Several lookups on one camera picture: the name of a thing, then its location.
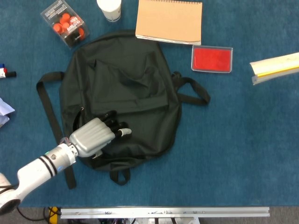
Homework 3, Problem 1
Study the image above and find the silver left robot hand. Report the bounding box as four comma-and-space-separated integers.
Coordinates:
68, 110, 133, 160

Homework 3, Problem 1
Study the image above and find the black fabric backpack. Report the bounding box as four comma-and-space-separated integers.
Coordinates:
36, 29, 211, 190

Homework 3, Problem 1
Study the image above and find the white book with yellow band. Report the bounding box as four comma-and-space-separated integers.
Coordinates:
249, 52, 299, 86

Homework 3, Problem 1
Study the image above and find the white paper scrap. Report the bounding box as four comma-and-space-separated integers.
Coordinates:
0, 97, 15, 128

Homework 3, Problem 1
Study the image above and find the white marker red black cap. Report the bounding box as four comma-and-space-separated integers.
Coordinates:
0, 68, 17, 79

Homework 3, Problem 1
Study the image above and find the clear box of orange caps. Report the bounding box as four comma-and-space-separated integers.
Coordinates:
40, 0, 91, 49

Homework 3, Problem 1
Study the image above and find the white paper cup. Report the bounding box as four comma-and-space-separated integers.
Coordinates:
96, 0, 122, 23

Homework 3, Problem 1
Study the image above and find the brown spiral notebook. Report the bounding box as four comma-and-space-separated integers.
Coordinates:
135, 0, 203, 46

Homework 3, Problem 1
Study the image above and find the red ink pad clear case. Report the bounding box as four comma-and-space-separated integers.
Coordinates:
191, 45, 234, 74

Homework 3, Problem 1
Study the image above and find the aluminium profile rail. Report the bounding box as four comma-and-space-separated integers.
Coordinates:
60, 206, 271, 219

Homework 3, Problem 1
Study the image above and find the black cable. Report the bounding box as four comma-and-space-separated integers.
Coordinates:
15, 206, 51, 221

